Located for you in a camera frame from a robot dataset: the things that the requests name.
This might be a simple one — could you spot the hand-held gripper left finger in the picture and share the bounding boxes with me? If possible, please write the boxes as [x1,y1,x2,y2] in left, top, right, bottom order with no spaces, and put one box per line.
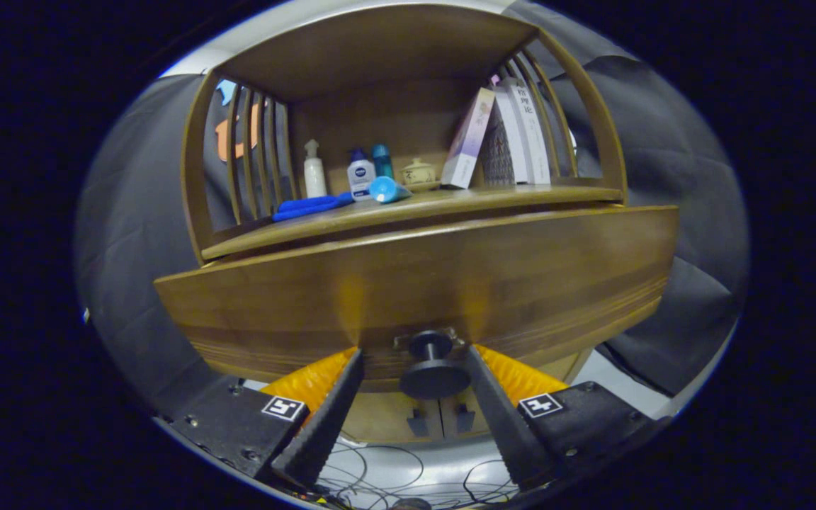
[166,346,366,491]

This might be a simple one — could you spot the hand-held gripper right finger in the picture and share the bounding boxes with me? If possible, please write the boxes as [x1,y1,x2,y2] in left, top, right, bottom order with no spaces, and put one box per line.
[465,344,658,492]

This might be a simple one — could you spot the wooden drawer with black knob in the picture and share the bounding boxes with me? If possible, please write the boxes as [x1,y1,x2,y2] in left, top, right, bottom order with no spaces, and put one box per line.
[154,204,679,401]

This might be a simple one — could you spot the blue and white tube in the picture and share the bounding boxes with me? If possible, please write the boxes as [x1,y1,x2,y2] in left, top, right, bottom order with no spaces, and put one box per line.
[368,176,413,205]

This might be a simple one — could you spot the wooden countertop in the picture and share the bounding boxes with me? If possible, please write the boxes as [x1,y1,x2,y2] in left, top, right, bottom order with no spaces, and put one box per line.
[201,186,625,261]

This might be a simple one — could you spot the wooden cabinet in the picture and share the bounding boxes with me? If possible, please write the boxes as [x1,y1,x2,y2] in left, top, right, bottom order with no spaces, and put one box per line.
[180,4,628,443]

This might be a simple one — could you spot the blue folded cloth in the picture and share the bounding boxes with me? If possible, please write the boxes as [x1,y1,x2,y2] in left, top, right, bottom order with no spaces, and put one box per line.
[272,192,356,222]

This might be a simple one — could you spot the white lotion bottle blue cap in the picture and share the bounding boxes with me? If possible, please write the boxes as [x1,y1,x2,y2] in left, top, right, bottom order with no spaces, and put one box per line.
[347,147,378,203]

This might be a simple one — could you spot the white spray bottle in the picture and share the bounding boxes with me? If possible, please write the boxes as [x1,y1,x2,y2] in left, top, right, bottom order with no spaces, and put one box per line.
[303,139,328,199]

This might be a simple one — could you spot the beige lidded teacup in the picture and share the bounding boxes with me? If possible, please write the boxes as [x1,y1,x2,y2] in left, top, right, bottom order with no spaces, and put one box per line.
[401,157,441,192]

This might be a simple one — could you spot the teal bottle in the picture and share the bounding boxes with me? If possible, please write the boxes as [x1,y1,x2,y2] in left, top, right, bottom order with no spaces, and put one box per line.
[371,144,395,181]

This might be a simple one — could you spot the patterned cover book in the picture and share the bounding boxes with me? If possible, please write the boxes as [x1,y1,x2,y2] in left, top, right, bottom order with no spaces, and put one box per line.
[482,106,516,187]

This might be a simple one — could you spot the purple and white box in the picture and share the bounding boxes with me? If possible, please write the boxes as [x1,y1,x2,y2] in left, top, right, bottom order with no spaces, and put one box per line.
[441,86,496,190]

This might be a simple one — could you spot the plain white book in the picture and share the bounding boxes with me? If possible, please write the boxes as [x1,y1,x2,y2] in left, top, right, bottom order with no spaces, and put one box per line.
[494,84,533,186]

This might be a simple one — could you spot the white book with black print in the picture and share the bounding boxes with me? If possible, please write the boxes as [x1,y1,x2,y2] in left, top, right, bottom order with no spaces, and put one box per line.
[511,76,552,186]

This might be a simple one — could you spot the black floor cables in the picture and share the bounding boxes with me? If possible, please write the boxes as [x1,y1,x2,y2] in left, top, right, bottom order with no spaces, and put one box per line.
[309,439,522,509]

